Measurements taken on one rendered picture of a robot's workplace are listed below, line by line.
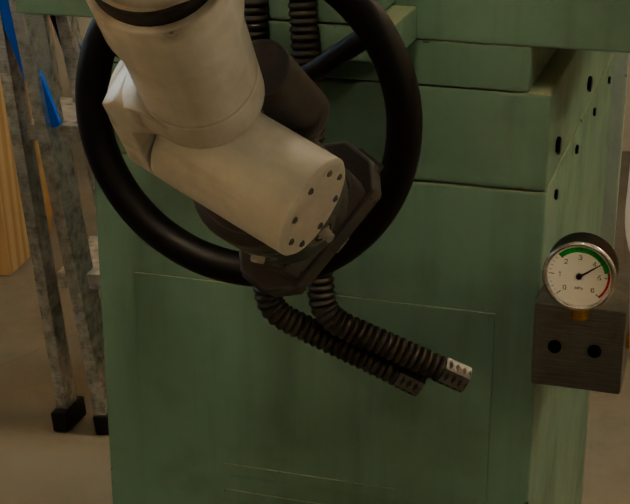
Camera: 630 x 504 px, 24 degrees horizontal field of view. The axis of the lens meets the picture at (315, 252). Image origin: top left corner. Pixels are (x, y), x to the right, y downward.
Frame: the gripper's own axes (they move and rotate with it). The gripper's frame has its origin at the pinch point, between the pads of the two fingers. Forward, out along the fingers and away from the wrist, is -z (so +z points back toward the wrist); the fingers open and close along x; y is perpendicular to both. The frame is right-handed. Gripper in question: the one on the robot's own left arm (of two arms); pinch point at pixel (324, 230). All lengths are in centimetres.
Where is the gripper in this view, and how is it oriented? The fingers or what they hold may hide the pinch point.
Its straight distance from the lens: 108.3
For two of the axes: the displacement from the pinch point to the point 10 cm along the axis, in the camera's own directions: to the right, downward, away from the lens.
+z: -2.5, -1.7, -9.5
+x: 6.3, -7.8, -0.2
